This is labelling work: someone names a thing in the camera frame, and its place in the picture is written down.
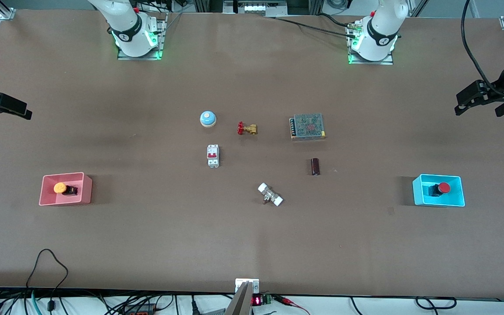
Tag black tabletop cable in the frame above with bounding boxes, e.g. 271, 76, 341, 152
273, 17, 357, 39
317, 12, 354, 28

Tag silver background device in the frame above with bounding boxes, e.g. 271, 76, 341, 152
224, 0, 287, 16

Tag pink plastic box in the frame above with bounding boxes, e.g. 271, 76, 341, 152
39, 172, 93, 206

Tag cyan plastic box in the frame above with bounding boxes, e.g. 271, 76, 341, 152
412, 174, 466, 207

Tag red push button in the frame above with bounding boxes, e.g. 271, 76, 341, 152
428, 182, 451, 197

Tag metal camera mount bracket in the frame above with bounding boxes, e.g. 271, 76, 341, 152
225, 278, 260, 315

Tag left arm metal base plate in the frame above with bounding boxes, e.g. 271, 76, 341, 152
347, 22, 395, 65

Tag black coiled cable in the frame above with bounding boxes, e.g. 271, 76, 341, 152
415, 297, 457, 311

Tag red alligator clip lead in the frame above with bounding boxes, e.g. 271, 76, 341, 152
276, 296, 310, 315

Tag black looped cable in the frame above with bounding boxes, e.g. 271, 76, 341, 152
26, 249, 69, 315

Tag blue service bell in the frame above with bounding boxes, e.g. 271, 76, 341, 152
199, 110, 217, 128

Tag metal fitting white caps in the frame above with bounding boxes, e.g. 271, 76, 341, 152
258, 182, 284, 207

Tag metal mesh power supply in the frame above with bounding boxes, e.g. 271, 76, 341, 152
290, 113, 326, 140

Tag yellow push button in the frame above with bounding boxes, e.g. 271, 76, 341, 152
53, 182, 79, 196

